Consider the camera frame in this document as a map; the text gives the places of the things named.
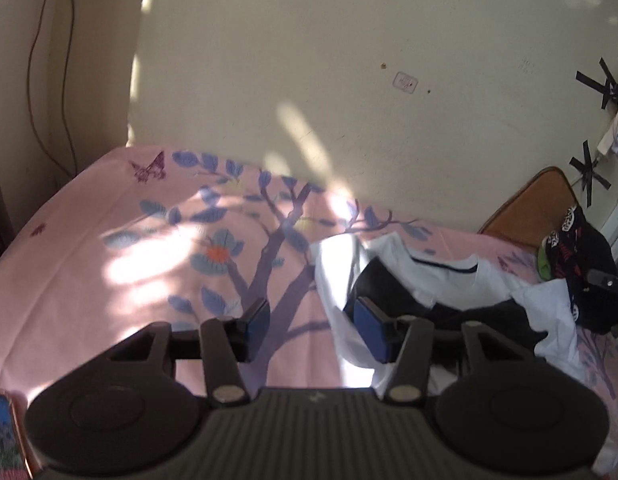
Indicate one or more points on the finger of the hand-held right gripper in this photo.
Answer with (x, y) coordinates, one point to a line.
(606, 280)

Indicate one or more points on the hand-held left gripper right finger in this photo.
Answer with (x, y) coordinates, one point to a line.
(369, 330)

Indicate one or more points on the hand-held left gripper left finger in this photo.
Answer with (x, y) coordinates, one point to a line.
(256, 330)

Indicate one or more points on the white printed t-shirt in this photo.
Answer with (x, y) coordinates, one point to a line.
(339, 280)

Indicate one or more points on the black garment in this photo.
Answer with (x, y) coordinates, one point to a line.
(479, 325)

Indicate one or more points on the black skull-print cloth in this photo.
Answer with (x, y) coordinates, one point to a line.
(594, 255)

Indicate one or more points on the green cloth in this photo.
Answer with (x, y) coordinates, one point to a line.
(544, 262)

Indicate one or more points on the brown chair back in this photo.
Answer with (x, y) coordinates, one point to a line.
(529, 210)

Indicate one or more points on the black tape cross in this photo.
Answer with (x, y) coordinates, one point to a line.
(587, 172)
(601, 85)

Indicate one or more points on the white power adapter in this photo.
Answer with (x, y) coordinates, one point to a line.
(616, 135)

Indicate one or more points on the pink floral bedsheet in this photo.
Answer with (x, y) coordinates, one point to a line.
(89, 270)

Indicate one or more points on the smartphone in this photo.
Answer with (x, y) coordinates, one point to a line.
(1, 435)

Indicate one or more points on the small wall sticker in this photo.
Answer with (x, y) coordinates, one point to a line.
(406, 82)

